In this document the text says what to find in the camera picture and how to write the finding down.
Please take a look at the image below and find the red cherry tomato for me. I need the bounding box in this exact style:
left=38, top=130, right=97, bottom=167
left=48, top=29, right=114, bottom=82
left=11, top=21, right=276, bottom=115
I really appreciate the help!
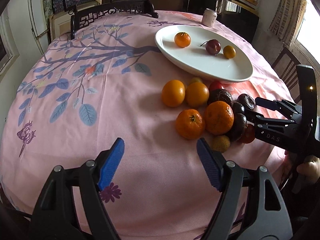
left=239, top=124, right=255, bottom=144
left=208, top=81, right=223, bottom=92

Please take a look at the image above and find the small yellow fruit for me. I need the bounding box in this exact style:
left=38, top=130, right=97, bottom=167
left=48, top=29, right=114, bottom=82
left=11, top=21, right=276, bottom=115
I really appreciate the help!
left=189, top=77, right=203, bottom=85

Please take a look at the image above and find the person's right hand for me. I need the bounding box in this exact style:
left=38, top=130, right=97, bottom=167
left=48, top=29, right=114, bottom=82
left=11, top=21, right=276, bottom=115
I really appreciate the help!
left=281, top=151, right=319, bottom=191

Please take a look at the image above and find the beige drink can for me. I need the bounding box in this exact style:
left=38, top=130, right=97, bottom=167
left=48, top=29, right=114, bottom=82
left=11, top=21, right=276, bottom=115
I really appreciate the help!
left=201, top=8, right=217, bottom=27

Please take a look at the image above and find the mandarin orange front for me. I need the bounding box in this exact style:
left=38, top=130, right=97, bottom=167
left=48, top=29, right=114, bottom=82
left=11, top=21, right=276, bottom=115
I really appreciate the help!
left=174, top=32, right=191, bottom=48

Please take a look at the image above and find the red cherry tomato back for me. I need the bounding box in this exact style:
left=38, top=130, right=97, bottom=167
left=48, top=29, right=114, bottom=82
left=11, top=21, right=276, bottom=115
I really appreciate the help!
left=208, top=81, right=223, bottom=92

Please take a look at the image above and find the small dark plum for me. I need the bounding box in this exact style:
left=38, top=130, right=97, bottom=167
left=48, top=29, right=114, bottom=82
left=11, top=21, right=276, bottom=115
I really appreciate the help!
left=232, top=101, right=245, bottom=115

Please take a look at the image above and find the small yellow orange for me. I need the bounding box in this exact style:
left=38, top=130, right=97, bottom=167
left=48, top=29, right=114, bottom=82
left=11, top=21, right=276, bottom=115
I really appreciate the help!
left=223, top=46, right=236, bottom=59

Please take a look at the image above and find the pink printed tablecloth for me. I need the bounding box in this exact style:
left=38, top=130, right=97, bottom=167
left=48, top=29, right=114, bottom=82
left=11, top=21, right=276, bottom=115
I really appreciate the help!
left=0, top=10, right=295, bottom=240

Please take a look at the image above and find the white ceramic plate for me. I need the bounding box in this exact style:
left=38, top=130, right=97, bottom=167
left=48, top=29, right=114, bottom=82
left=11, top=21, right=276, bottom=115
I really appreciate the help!
left=155, top=25, right=253, bottom=83

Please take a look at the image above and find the large dark red plum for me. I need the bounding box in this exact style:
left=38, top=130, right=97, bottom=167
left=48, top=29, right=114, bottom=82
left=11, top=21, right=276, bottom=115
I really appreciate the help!
left=200, top=39, right=221, bottom=55

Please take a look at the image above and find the wrinkled dark passion fruit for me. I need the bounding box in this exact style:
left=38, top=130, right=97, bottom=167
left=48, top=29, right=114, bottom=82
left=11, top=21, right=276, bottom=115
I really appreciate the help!
left=207, top=88, right=233, bottom=107

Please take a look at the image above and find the dark wooden chair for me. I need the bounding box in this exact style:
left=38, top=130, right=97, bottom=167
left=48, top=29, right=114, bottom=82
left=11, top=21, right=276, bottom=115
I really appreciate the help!
left=271, top=47, right=300, bottom=92

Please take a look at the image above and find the round deer painting screen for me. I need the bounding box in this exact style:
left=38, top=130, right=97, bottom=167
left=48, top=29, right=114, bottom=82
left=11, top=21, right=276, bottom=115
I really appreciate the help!
left=62, top=0, right=159, bottom=40

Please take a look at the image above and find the yellow kumquat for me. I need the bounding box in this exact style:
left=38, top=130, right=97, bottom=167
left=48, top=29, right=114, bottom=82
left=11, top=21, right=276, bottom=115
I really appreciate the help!
left=185, top=82, right=209, bottom=108
left=161, top=80, right=185, bottom=107

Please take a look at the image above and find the beige longan fruit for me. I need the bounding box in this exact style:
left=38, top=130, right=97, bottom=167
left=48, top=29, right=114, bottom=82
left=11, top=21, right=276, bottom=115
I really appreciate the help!
left=212, top=135, right=231, bottom=153

